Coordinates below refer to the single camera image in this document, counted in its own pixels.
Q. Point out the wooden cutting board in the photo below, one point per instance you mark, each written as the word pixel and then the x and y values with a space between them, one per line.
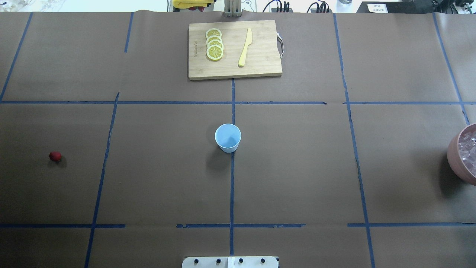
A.
pixel 263 58

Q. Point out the red strawberry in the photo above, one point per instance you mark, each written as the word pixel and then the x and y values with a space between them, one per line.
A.
pixel 55 156

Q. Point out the white camera stand pillar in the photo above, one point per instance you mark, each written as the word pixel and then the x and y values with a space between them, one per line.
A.
pixel 231 262

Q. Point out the pink bowl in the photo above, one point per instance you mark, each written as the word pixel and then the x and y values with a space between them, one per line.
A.
pixel 454 159

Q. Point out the yellow plastic knife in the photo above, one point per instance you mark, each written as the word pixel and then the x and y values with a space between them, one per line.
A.
pixel 244 52

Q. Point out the yellow cloth bag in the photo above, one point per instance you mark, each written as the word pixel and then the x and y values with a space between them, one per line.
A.
pixel 186 4

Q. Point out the aluminium frame post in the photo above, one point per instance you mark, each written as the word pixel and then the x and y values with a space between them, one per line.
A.
pixel 232 8

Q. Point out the clear ice cubes pile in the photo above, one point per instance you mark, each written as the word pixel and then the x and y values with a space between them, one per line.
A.
pixel 467 150

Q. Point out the light blue cup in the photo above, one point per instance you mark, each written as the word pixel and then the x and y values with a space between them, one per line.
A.
pixel 228 137

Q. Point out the lemon slice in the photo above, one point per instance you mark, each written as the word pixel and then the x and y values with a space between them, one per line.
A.
pixel 210 39
pixel 213 32
pixel 215 45
pixel 214 53

